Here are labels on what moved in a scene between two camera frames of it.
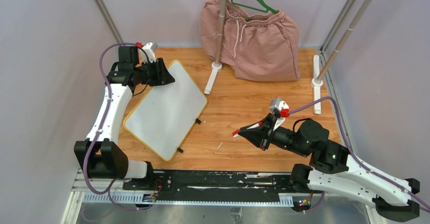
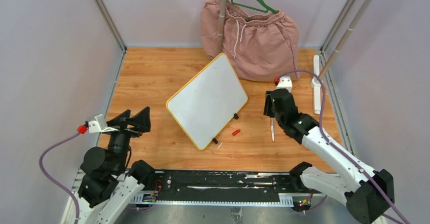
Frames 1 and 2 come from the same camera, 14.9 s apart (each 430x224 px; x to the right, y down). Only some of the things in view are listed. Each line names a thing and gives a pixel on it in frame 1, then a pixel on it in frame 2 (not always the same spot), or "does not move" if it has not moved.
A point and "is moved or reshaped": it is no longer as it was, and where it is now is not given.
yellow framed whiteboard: x=165 y=116 → x=207 y=103
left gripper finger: x=163 y=76 → x=122 y=117
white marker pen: x=236 y=133 is moved or reshaped
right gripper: x=263 y=133 → x=267 y=111
